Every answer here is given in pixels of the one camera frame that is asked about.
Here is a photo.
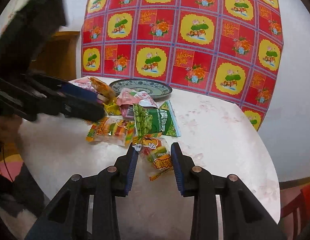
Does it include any pink snack packet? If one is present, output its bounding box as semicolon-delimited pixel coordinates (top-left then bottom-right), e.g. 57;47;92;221
116;88;158;119

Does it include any pink white snack bag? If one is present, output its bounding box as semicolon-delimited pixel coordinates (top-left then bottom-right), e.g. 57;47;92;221
69;77;96;92

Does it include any red yellow floral cloth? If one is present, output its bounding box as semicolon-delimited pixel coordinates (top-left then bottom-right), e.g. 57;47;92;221
81;0;284;129

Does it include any yellow small snack packet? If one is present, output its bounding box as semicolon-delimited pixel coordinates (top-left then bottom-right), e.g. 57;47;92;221
104;102;121;116

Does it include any wooden cabinet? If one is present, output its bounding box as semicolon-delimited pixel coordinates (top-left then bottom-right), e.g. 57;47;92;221
30;31;80;81

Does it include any orange chip bag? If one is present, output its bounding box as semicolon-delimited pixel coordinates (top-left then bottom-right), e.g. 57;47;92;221
89;77;115;104

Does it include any blue patterned ceramic plate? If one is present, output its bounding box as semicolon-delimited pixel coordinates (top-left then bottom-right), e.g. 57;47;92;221
109;79;172;99

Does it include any green pea snack bag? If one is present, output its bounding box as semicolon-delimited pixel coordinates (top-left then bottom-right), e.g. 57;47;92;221
133;100;181;137

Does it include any orange gummy candy bag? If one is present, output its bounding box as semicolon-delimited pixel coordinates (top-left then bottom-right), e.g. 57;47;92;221
86;117;135;147

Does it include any colourful gummy candy bag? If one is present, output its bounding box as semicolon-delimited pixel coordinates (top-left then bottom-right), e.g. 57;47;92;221
132;134;173;181

